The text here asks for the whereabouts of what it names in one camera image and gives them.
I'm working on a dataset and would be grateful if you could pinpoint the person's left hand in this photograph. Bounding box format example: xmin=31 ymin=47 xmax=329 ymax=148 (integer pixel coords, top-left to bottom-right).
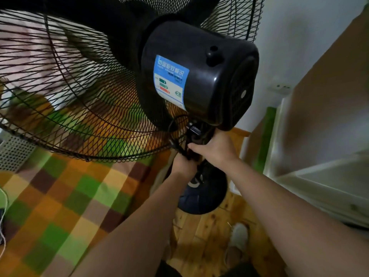
xmin=170 ymin=152 xmax=199 ymax=178

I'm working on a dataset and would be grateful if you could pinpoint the person's right hand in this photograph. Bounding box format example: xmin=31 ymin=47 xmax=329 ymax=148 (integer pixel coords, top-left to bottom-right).
xmin=187 ymin=131 xmax=240 ymax=170

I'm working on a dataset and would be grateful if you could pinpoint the black fan power cord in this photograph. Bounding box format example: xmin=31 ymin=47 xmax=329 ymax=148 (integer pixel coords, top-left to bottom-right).
xmin=167 ymin=114 xmax=204 ymax=162

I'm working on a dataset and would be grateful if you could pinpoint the black fan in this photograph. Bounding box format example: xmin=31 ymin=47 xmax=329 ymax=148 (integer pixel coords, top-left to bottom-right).
xmin=0 ymin=0 xmax=265 ymax=215

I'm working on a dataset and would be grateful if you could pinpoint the person's left forearm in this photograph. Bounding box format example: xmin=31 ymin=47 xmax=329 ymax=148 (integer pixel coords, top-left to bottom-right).
xmin=70 ymin=170 xmax=199 ymax=277

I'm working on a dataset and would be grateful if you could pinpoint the person's right forearm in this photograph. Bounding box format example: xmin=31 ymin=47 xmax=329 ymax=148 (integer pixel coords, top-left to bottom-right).
xmin=223 ymin=158 xmax=369 ymax=277

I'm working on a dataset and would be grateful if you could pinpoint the green panel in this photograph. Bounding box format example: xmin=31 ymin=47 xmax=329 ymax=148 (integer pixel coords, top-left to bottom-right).
xmin=253 ymin=106 xmax=277 ymax=174

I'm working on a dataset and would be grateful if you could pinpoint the white perforated shoe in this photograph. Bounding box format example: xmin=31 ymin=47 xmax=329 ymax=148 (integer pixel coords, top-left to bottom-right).
xmin=224 ymin=223 xmax=250 ymax=269

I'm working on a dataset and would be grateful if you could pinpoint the white chest of drawers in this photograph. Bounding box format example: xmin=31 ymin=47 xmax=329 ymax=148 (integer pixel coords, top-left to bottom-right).
xmin=239 ymin=5 xmax=369 ymax=228

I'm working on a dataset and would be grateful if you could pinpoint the plaid bed sheet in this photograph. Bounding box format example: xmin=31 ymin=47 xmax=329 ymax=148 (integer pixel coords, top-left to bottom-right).
xmin=0 ymin=92 xmax=185 ymax=277

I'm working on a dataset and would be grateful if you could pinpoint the white plastic basket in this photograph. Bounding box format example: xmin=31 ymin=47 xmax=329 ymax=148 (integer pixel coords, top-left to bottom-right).
xmin=0 ymin=131 xmax=38 ymax=174

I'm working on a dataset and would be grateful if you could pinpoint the white wall socket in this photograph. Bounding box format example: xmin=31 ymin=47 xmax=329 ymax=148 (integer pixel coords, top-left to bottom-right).
xmin=266 ymin=79 xmax=294 ymax=96

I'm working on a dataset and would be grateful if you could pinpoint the thin white cable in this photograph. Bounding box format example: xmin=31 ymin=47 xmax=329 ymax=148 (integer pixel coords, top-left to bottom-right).
xmin=0 ymin=187 xmax=9 ymax=257

